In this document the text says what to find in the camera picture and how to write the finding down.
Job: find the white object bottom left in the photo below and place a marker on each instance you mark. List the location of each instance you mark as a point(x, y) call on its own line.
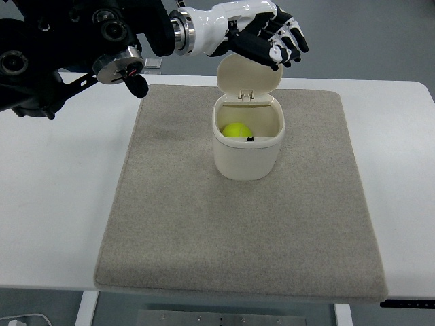
point(26, 319)

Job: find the beige felt mat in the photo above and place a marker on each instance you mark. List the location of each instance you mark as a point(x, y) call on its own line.
point(178, 226)

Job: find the white left table leg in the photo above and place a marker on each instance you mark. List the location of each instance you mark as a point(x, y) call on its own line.
point(87, 308)

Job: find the black desk control panel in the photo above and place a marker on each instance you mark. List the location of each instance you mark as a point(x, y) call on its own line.
point(410, 304)

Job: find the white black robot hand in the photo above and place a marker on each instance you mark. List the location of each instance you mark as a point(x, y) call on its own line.
point(257, 30)

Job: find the small clear floor object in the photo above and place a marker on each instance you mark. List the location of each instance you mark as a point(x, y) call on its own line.
point(152, 63)

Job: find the yellow tennis ball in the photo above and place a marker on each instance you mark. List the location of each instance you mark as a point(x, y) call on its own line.
point(236, 130)

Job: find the grey metal base plate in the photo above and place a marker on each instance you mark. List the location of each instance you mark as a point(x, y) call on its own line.
point(171, 317)

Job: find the white table leg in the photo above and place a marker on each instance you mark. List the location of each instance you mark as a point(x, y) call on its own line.
point(87, 308)
point(343, 315)

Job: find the cream bin with lid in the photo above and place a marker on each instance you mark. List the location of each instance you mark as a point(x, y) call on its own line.
point(246, 87)

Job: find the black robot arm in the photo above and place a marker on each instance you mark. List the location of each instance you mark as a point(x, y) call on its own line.
point(61, 48)

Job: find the white right table leg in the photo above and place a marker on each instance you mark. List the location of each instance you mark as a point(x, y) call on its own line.
point(343, 315)

